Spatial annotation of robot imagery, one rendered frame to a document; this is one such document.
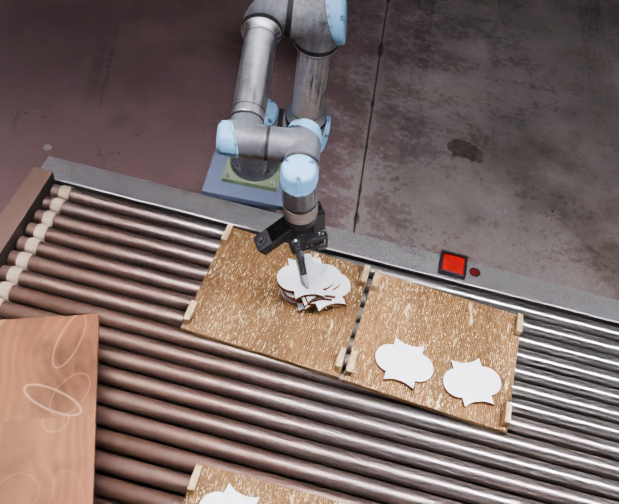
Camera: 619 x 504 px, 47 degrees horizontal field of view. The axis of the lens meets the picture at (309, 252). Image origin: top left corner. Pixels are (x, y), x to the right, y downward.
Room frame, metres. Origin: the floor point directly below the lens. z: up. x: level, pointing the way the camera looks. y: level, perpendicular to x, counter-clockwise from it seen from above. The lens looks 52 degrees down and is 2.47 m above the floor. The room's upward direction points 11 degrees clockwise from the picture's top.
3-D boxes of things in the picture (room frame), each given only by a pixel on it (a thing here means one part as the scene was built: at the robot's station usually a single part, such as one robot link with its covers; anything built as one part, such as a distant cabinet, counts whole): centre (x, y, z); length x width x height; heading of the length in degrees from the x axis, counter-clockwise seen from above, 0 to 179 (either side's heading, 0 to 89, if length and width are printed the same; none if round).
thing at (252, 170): (1.54, 0.22, 0.94); 0.15 x 0.15 x 0.10
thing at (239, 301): (1.04, 0.05, 0.93); 0.41 x 0.35 x 0.02; 83
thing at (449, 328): (0.99, -0.37, 0.93); 0.41 x 0.35 x 0.02; 82
